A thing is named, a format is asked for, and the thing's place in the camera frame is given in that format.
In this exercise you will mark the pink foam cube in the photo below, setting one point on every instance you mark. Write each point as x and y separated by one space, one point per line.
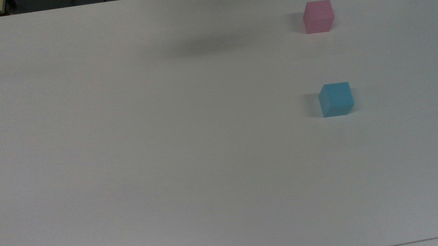
317 16

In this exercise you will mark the blue foam cube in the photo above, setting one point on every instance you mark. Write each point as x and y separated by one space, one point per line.
337 100

